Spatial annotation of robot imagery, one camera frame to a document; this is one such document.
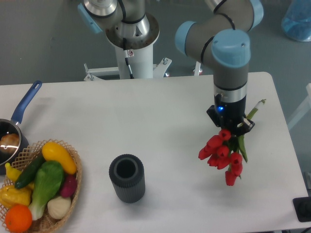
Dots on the yellow bell pepper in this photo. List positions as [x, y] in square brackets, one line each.
[10, 196]

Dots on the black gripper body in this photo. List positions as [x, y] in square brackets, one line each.
[228, 112]

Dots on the green bok choy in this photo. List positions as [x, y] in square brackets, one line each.
[48, 180]

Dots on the blue transparent bag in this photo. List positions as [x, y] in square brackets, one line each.
[296, 23]

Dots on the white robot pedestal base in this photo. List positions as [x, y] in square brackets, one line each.
[134, 49]

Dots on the brown bread roll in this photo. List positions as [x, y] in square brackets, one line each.
[9, 143]

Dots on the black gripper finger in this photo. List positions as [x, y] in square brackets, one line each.
[245, 126]
[214, 115]

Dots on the black device at edge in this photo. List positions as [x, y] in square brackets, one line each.
[302, 208]

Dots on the yellow banana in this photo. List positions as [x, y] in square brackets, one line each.
[12, 173]

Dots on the white garlic bulb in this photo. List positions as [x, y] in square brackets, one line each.
[58, 207]

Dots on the orange fruit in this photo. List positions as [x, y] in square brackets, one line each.
[18, 219]

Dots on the yellow squash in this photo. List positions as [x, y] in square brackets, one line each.
[55, 152]

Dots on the green cucumber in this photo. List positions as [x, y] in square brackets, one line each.
[29, 173]

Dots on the dark grey ribbed vase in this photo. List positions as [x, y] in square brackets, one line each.
[126, 173]

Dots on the blue handled saucepan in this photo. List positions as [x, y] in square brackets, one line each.
[8, 126]

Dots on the red tulip bouquet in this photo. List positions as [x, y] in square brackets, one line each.
[225, 150]

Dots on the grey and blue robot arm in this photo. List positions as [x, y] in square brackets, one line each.
[221, 43]

